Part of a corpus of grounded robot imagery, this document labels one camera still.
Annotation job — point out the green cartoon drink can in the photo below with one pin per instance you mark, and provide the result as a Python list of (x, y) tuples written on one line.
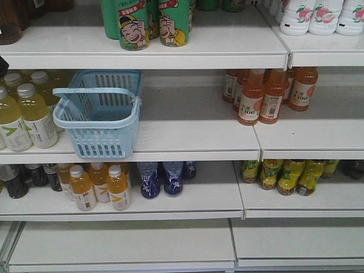
[(132, 24), (174, 22)]

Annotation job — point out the yellow lemon tea bottle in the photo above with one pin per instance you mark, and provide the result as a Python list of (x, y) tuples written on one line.
[(292, 170), (306, 184), (269, 173), (330, 168), (250, 169)]

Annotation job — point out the light blue plastic basket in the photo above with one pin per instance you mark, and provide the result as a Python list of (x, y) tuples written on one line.
[(99, 111)]

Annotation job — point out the orange juice bottle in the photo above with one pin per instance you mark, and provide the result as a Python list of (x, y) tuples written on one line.
[(64, 179), (118, 188), (98, 172), (82, 188)]

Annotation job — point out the pale yellow juice bottle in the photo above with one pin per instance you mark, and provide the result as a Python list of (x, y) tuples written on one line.
[(36, 116), (13, 129), (44, 86)]

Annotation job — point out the cola bottle red label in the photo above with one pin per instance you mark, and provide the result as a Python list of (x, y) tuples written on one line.
[(352, 168)]

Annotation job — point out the white peach drink bottle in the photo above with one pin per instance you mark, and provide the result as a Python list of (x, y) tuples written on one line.
[(297, 17), (350, 21), (325, 17)]

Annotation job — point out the white metal shelf unit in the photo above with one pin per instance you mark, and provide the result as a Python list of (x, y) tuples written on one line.
[(218, 223)]

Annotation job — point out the blue sports drink bottle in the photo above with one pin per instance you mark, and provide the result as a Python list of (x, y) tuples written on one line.
[(189, 170), (150, 186), (172, 182)]

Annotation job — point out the orange C100 drink bottle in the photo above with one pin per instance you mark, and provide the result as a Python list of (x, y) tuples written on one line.
[(303, 88), (251, 98), (274, 90)]

